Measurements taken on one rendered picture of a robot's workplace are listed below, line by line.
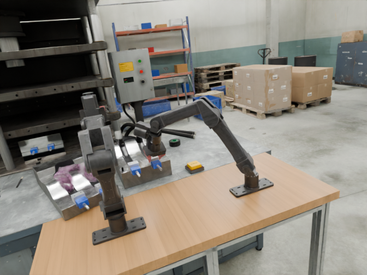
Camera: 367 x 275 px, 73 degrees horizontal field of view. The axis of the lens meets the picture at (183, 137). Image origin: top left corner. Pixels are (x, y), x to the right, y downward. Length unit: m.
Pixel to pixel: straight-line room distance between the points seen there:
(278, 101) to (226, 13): 4.34
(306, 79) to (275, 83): 0.78
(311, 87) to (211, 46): 3.81
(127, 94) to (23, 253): 1.26
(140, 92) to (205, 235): 1.42
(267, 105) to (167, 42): 4.14
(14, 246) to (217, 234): 0.89
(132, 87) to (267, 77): 3.27
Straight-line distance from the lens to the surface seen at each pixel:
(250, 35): 9.02
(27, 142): 2.03
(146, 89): 2.10
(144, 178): 1.30
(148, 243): 0.96
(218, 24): 8.55
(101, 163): 0.75
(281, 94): 5.15
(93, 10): 1.92
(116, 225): 0.99
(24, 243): 1.38
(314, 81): 5.77
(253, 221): 1.01
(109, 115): 1.92
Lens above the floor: 1.43
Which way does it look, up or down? 19 degrees down
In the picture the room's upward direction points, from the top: 7 degrees counter-clockwise
